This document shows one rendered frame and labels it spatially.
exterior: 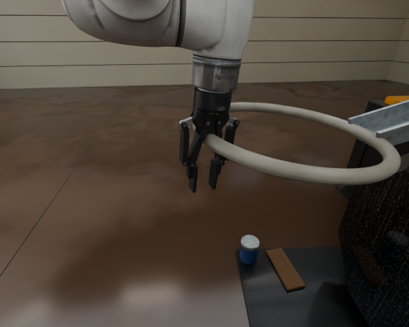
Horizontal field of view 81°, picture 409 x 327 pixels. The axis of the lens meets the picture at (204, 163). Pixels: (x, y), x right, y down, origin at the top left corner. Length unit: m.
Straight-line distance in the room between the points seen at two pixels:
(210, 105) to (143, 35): 0.16
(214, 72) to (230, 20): 0.08
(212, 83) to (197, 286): 1.12
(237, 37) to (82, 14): 0.23
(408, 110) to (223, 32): 0.65
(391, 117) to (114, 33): 0.76
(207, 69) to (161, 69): 6.02
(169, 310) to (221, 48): 1.16
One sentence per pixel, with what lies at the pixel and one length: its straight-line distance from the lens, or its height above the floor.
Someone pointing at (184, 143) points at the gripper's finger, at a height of 0.95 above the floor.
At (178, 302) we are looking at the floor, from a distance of 1.35.
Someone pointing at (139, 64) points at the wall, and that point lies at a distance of 6.54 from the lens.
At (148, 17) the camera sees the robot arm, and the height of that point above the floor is 1.16.
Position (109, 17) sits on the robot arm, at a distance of 0.40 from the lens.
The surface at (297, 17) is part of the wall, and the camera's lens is 7.19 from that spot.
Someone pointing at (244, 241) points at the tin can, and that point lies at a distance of 1.40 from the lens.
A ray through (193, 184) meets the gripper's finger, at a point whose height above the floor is 0.84.
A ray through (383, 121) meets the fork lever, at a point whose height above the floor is 0.92.
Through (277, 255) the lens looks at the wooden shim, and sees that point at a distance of 1.53.
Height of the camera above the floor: 1.15
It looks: 28 degrees down
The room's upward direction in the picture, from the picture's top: straight up
